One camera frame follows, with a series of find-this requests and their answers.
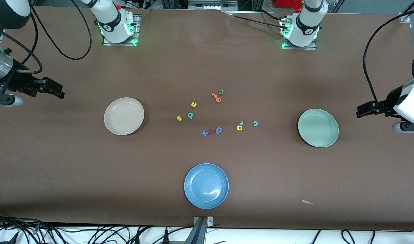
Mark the grey power strip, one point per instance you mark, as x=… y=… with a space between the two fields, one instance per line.
x=212 y=4

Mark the blue plate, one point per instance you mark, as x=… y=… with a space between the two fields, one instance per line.
x=206 y=186

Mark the green plate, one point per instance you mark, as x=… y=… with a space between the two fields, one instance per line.
x=318 y=128

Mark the white paper scrap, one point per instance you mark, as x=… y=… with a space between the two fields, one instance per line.
x=307 y=202

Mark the brown table cover sheet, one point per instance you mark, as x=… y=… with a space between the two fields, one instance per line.
x=159 y=67

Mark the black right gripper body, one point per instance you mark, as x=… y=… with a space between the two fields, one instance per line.
x=17 y=82

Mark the blue foam letter a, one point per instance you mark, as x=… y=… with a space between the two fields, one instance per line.
x=219 y=130

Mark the aluminium corner profile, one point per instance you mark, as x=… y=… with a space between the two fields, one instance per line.
x=1 y=36
x=404 y=17

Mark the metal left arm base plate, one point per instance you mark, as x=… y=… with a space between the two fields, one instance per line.
x=313 y=47

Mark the metal table edge bracket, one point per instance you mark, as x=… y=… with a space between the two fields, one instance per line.
x=199 y=230

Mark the beige brown plate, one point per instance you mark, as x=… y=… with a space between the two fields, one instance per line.
x=124 y=116

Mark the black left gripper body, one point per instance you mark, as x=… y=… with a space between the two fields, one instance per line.
x=388 y=102

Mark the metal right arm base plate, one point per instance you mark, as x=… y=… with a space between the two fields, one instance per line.
x=135 y=34

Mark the red box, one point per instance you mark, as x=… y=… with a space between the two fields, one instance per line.
x=288 y=3

